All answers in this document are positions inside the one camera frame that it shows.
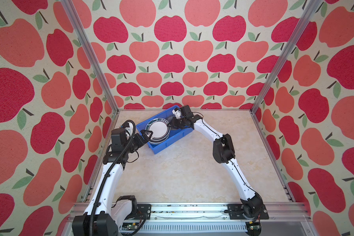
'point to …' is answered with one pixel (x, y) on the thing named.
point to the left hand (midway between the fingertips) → (150, 136)
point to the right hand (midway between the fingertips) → (169, 124)
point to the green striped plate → (161, 129)
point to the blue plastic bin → (176, 134)
